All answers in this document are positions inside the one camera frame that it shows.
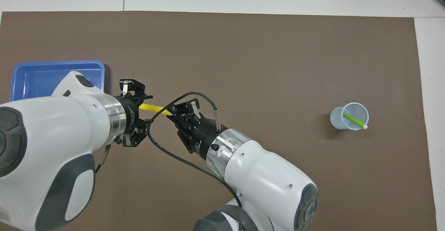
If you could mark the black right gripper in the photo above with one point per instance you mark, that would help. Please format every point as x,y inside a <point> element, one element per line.
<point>203,135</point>

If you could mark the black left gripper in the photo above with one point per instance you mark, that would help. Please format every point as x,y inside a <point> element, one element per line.
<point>130,114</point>

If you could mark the yellow pen white cap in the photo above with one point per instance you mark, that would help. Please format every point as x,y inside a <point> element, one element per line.
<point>154,108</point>

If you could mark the green pen white cap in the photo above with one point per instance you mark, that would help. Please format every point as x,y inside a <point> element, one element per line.
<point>354,120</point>

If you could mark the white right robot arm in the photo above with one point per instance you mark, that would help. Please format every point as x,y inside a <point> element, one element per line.
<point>264,175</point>

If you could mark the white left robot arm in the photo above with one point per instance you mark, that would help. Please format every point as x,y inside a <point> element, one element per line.
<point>52,137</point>

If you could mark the blue plastic tray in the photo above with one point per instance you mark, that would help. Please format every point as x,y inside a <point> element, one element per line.
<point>41,78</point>

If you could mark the brown table mat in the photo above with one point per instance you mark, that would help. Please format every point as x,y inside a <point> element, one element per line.
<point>278,67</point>

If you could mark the clear plastic cup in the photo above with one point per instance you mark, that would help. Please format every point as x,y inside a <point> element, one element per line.
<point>339,119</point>

